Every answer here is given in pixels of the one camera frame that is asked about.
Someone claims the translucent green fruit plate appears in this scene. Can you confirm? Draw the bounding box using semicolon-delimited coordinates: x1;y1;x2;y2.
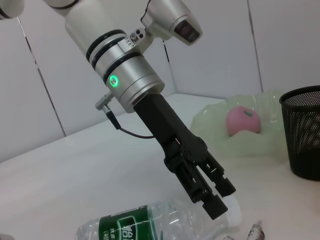
189;90;292;159

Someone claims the clear green-label water bottle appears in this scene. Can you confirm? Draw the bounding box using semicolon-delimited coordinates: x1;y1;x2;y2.
76;196;242;240

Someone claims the left arm dark cable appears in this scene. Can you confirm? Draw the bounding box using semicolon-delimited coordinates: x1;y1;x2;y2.
94;91;161;140

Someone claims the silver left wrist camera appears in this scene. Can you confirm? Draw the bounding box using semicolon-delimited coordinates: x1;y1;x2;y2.
140;0;204;47

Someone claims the black mesh pen holder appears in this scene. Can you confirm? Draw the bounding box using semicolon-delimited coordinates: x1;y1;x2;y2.
278;85;320;181

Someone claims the pink toy peach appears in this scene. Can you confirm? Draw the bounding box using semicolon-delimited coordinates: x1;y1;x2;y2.
226;105;262;138

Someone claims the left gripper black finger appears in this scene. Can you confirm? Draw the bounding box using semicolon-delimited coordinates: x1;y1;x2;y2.
169;159;230;221

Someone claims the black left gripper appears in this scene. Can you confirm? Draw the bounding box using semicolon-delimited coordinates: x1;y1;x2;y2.
133;92;237;199

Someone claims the silver ballpoint pen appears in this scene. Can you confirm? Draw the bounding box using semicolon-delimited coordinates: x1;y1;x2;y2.
246;220;266;240

